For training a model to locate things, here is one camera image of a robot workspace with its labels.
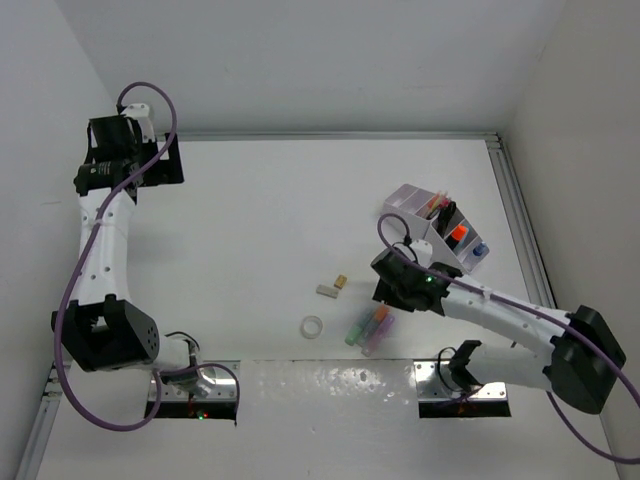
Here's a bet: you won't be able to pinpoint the orange pastel highlighter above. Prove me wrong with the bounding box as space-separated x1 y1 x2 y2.
356 305 389 347

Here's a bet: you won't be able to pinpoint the purple highlighter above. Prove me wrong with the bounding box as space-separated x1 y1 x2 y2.
361 314 396 357

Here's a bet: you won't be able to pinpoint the tan eraser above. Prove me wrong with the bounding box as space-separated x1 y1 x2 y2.
333 274 347 290

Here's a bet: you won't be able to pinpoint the green highlighter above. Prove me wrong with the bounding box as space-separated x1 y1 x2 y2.
344 309 374 346

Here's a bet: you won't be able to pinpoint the small black scissors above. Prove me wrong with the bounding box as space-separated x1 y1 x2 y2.
436 200 457 237

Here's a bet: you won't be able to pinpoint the grey eraser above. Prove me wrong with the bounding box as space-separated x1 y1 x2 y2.
316 284 340 299

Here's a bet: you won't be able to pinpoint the black orange highlighter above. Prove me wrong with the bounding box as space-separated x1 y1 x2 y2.
446 224 470 251

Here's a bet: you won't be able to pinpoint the pink pen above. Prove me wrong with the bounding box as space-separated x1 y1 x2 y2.
425 197 442 219

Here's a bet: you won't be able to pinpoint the yellow pen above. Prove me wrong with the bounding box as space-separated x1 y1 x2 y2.
429 196 446 212

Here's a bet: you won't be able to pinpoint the clear tape roll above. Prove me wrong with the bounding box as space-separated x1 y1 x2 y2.
300 316 323 340

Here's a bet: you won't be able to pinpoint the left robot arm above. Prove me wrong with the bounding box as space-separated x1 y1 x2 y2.
61 103 195 372

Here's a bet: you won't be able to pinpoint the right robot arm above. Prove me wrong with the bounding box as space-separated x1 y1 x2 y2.
371 249 626 415

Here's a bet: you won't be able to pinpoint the white pink compartment organizer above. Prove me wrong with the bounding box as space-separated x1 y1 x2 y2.
381 184 490 274

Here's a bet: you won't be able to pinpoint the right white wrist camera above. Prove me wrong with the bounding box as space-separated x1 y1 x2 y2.
402 239 433 267

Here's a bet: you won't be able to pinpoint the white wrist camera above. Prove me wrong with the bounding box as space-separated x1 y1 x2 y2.
116 103 156 143
402 239 433 267

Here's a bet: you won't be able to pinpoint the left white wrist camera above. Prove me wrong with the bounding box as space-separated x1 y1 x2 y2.
116 103 156 143

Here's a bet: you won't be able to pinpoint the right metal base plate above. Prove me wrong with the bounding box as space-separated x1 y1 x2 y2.
413 359 508 405

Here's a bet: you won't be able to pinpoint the metal base plate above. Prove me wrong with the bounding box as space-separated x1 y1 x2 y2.
160 360 240 403
413 359 508 405

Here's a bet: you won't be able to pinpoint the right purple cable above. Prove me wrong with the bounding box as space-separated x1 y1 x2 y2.
376 213 640 464

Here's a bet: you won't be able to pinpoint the purple cable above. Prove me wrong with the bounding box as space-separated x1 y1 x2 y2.
376 213 640 464
53 81 241 431

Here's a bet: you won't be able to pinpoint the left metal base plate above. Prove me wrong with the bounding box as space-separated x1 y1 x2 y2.
160 360 240 403

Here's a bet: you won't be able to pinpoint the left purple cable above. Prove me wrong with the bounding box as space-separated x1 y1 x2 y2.
53 81 241 431

